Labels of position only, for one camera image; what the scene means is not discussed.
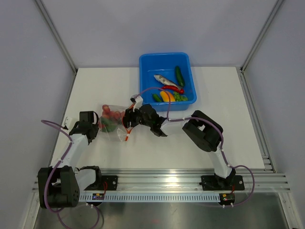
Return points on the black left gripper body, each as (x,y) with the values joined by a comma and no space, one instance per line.
(96,129)

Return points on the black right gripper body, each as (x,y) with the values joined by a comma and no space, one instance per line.
(140,119)

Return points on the clear zip top bag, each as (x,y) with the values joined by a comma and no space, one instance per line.
(120,134)

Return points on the red yellow fake grapes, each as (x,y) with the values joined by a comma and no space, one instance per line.
(113,112)

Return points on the yellow fake bell pepper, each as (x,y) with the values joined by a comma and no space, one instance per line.
(167,96)

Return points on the green fake grape bunch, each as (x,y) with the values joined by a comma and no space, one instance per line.
(179,97)

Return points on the grey fake fish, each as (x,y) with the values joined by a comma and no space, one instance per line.
(165,81)

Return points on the red fake chili pepper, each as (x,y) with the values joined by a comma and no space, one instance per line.
(173,88)

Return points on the small green fake cucumber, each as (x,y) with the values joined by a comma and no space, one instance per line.
(156,98)

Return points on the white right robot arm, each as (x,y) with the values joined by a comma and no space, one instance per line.
(201,129)

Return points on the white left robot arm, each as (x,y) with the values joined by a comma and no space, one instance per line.
(58,185)

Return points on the blue plastic bin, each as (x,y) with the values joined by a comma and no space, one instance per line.
(164,64)

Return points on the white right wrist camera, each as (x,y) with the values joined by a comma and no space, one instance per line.
(136,102)

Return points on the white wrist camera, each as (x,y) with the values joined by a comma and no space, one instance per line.
(68,122)
(136,102)

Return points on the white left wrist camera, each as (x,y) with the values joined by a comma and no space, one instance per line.
(68,122)

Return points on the left aluminium frame post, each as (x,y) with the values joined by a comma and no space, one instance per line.
(50,24)

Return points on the aluminium frame post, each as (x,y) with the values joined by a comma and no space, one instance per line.
(50,24)
(272,15)

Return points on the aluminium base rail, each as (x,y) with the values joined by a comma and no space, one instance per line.
(186,180)

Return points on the white slotted cable duct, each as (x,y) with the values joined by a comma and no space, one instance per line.
(150,197)

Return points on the right aluminium frame post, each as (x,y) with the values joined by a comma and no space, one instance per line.
(272,15)

